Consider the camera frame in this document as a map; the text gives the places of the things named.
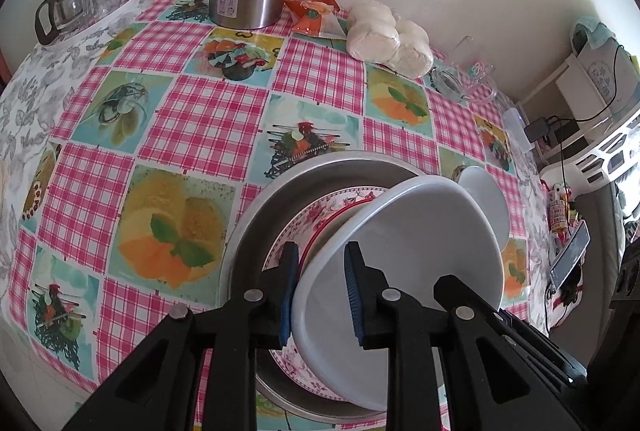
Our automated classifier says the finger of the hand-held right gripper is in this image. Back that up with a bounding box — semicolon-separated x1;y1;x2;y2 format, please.
492;308;587;388

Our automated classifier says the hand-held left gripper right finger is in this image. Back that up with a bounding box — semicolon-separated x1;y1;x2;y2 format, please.
344;241;586;431

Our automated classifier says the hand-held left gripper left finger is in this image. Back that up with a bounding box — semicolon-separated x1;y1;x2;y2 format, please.
65;241;301;431

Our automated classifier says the large stainless steel plate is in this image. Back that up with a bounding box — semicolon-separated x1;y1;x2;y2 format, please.
220;150;446;431

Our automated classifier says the strawberry print red-rimmed bowl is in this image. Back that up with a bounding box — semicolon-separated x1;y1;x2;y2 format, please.
299;194;381;262

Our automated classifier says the white bowl with red emblem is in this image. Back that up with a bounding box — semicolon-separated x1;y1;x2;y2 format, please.
292;175;505;412

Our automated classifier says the pink floral porcelain plate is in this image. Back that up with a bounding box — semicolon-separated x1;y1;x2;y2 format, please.
262;186;396;407

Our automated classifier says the small white dish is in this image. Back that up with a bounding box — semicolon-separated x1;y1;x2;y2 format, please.
457;165;512;254

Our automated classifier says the smartphone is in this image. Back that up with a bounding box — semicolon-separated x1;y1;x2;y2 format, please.
549;221;591;289

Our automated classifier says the grey padded seat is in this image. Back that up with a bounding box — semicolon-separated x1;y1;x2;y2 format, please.
575;184;636;327

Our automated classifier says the small printed bottle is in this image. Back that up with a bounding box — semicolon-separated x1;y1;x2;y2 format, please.
545;184;573;234

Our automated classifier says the pink checked printed tablecloth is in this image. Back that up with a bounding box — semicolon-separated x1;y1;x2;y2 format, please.
20;0;546;431

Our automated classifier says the white plastic lattice basket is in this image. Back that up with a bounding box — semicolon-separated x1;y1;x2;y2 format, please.
537;108;640;184

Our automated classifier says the translucent white plastic box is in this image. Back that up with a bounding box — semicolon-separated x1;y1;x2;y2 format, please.
501;108;533;154

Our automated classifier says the black power adapter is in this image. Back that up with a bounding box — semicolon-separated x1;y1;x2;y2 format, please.
522;117;553;143

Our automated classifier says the small glass dish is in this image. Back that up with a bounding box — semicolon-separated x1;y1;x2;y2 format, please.
429;66;471;102

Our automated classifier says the clear glass pitcher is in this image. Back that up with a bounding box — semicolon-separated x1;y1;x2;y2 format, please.
452;35;498;104

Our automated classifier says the bag of white steamed buns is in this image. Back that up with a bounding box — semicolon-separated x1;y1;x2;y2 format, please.
346;0;435;78

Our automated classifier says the white shelf unit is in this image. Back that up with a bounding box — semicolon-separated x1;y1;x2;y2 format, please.
520;54;640;162

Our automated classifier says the orange snack packet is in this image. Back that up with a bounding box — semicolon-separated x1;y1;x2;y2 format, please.
285;0;346;39

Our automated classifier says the white grey bag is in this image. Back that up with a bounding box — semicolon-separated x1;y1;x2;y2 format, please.
570;17;640;122

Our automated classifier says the white grey floral tablecloth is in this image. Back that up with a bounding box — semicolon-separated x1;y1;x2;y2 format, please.
0;0;566;362

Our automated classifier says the white tray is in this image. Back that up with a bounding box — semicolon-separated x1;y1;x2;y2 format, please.
35;0;146;47

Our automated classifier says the black adapter cable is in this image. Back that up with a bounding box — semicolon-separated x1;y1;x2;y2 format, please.
550;44;631;122

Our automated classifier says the glass teapot with black handle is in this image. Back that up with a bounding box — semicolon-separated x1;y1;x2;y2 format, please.
36;0;93;46

